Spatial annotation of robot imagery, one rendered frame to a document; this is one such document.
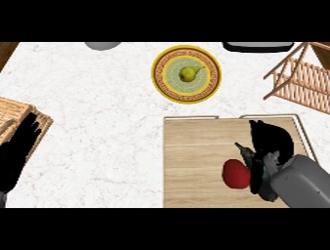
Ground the yellow and brown round plate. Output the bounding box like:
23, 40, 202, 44
149, 44, 223, 105

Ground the wooden tiered shelf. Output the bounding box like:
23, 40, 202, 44
261, 42, 330, 122

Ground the yellow-green pear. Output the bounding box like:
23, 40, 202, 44
176, 65, 204, 83

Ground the grey round object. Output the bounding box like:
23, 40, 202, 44
83, 42, 123, 52

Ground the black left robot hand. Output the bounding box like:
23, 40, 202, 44
0, 111, 43, 194

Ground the pale wooden tray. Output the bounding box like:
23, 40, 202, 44
163, 113, 317, 209

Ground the red tomato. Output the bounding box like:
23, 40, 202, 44
220, 158, 253, 190

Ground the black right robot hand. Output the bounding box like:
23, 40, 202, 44
247, 119, 297, 196

